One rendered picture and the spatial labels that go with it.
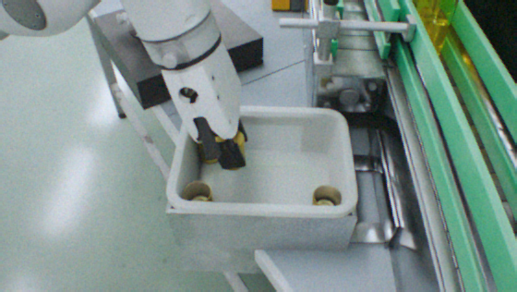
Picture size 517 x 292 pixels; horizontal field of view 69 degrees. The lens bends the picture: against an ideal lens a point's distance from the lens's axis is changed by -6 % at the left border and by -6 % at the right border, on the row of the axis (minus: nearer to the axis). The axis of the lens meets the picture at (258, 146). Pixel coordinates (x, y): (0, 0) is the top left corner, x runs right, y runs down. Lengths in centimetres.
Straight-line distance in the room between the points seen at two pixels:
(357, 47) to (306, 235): 29
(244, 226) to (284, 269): 8
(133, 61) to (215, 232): 36
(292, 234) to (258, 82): 34
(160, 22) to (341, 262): 35
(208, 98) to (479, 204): 26
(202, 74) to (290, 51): 46
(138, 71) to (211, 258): 33
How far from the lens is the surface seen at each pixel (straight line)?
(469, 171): 38
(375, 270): 53
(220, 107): 40
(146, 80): 68
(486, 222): 36
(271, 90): 73
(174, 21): 36
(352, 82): 56
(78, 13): 39
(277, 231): 48
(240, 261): 56
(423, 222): 43
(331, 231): 49
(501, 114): 49
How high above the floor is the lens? 122
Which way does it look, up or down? 48 degrees down
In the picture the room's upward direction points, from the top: straight up
